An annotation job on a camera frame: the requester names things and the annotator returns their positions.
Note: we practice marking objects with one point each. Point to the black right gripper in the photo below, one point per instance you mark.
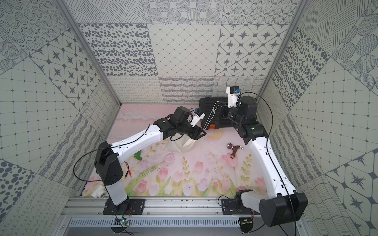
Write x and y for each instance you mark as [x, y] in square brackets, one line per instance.
[222, 109]

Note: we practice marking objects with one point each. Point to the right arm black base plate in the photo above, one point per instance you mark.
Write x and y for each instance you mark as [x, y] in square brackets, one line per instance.
[229, 207]

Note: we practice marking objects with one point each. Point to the white plastic pipe fitting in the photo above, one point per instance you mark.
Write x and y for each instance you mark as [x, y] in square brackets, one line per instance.
[99, 193]

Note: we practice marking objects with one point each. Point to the black plastic tool case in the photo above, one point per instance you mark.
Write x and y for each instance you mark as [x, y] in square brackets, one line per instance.
[215, 113]

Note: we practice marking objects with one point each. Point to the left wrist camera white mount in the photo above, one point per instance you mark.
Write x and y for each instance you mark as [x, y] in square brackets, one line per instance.
[197, 115]

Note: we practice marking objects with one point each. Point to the aluminium mounting rail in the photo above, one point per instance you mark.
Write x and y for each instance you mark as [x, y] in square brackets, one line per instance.
[154, 207]

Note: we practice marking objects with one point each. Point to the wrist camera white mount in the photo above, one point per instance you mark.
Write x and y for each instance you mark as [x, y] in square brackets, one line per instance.
[233, 93]
[197, 115]

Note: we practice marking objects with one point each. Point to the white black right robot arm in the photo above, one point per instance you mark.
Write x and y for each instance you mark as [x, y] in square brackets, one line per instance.
[283, 204]

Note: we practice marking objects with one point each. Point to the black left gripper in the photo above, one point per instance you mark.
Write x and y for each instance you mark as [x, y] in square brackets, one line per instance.
[194, 130]

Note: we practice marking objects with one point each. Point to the green plastic pipe fitting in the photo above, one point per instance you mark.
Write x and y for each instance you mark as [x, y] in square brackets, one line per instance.
[137, 156]

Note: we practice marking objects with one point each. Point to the white bag drawstring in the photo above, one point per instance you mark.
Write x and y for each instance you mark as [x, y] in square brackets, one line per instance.
[212, 113]

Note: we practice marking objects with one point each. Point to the white cloth soil bag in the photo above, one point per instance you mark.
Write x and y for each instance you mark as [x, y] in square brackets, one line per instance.
[180, 144]

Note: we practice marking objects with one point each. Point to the brown metal faucet valve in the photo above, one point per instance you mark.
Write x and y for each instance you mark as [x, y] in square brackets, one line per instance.
[234, 149]

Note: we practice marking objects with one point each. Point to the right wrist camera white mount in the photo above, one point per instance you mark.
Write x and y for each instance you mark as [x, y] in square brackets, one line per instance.
[233, 93]

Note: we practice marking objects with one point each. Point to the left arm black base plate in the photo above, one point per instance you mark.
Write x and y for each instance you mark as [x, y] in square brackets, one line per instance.
[131, 206]

